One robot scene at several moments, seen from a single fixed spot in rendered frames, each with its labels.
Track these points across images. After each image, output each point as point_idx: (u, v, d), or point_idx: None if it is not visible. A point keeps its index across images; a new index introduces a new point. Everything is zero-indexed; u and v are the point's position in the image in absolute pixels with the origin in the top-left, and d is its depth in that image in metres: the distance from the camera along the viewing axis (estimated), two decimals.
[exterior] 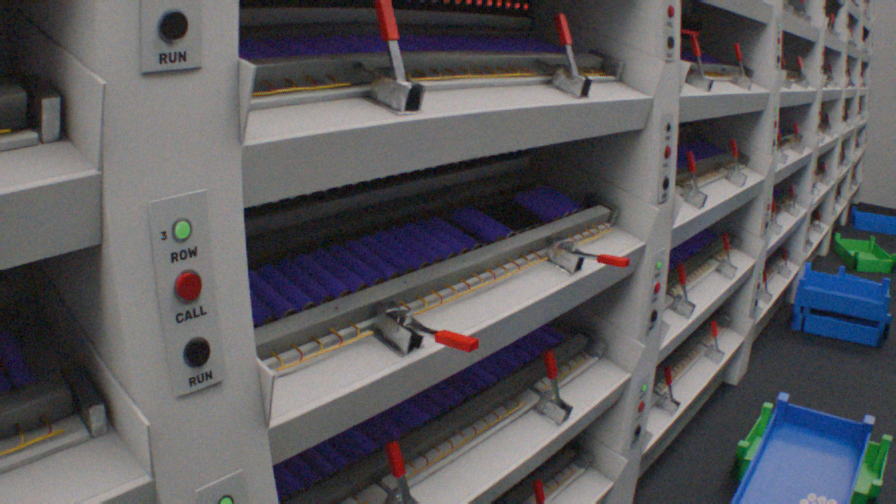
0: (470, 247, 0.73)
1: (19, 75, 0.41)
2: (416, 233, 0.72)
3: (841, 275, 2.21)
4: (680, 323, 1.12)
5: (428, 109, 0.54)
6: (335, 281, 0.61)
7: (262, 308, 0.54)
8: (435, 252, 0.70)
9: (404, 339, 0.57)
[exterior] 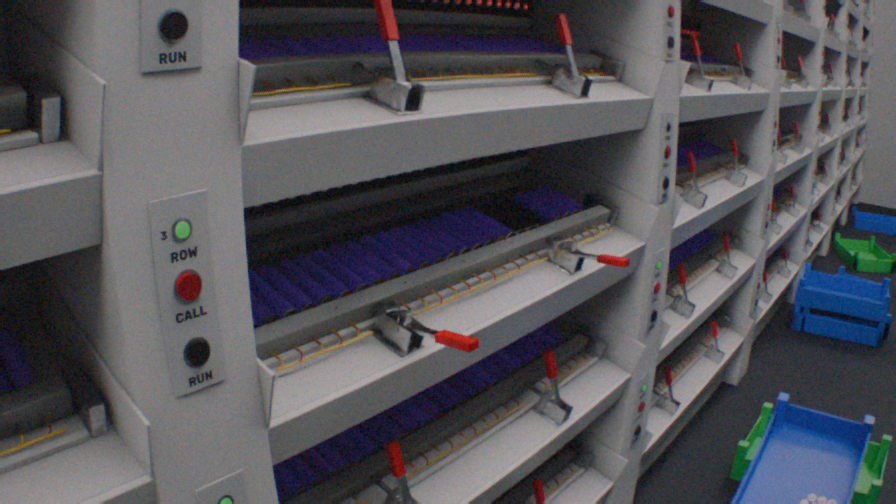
0: (470, 247, 0.73)
1: (19, 75, 0.41)
2: (416, 233, 0.72)
3: (841, 275, 2.21)
4: (680, 323, 1.12)
5: (428, 109, 0.54)
6: (335, 281, 0.61)
7: (262, 308, 0.54)
8: (435, 252, 0.70)
9: (404, 339, 0.57)
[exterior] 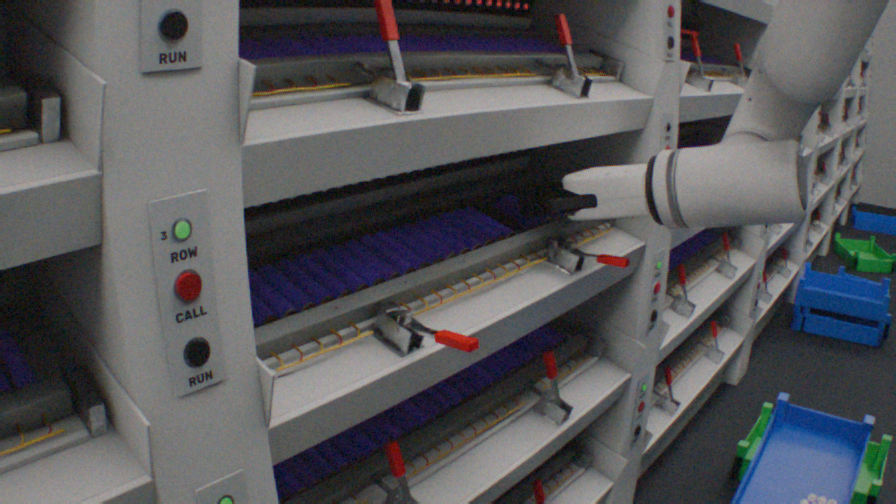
0: (470, 247, 0.73)
1: (19, 75, 0.41)
2: (416, 233, 0.72)
3: (841, 275, 2.21)
4: (680, 323, 1.12)
5: (428, 109, 0.54)
6: (335, 281, 0.61)
7: (262, 308, 0.54)
8: (435, 252, 0.70)
9: (404, 339, 0.57)
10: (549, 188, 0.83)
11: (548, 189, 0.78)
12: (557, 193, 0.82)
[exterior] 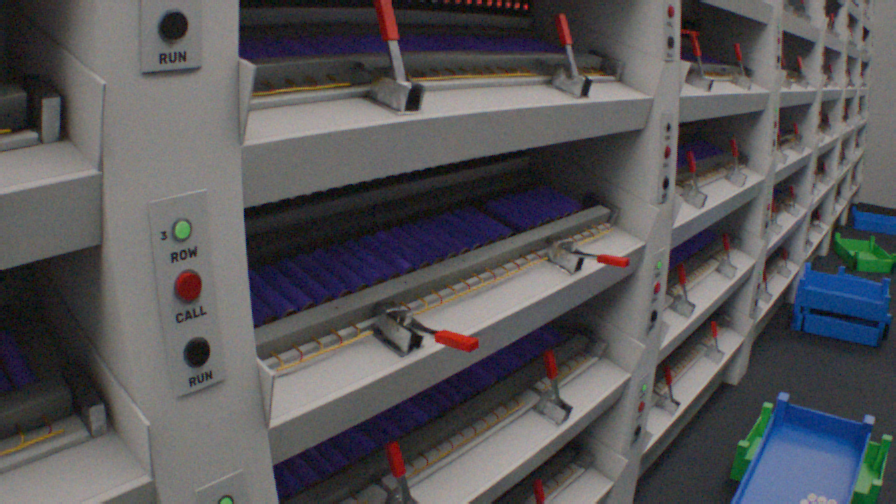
0: (470, 247, 0.73)
1: (19, 75, 0.41)
2: (416, 233, 0.72)
3: (841, 275, 2.21)
4: (680, 323, 1.12)
5: (428, 109, 0.54)
6: (335, 281, 0.61)
7: (262, 308, 0.54)
8: (435, 252, 0.70)
9: (404, 339, 0.57)
10: None
11: None
12: None
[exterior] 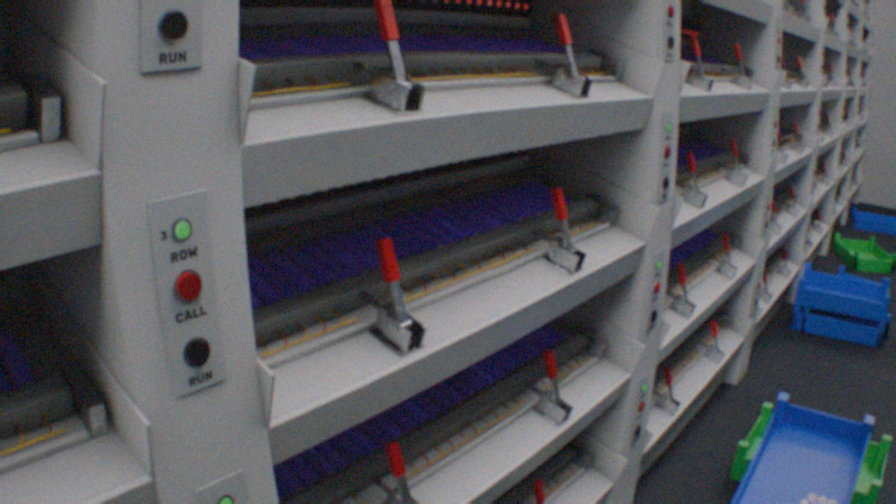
0: (459, 240, 0.74)
1: (19, 75, 0.41)
2: (405, 226, 0.73)
3: (841, 275, 2.21)
4: (680, 323, 1.12)
5: (428, 109, 0.54)
6: (323, 272, 0.61)
7: (251, 298, 0.55)
8: (423, 244, 0.70)
9: (404, 339, 0.57)
10: None
11: None
12: None
